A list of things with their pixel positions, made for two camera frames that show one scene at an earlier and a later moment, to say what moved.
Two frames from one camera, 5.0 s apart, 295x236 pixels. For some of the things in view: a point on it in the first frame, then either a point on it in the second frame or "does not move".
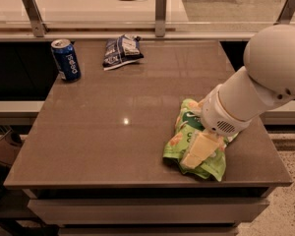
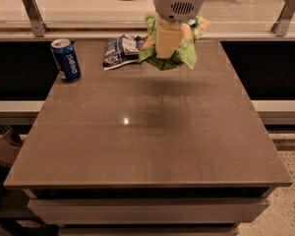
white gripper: x=213 y=116 → x=177 y=6
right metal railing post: x=288 y=9 does not move
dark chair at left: x=2 y=152 does not move
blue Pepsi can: x=66 y=59 does not move
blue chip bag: x=121 y=50 does not move
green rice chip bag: x=189 y=119 → x=191 y=31
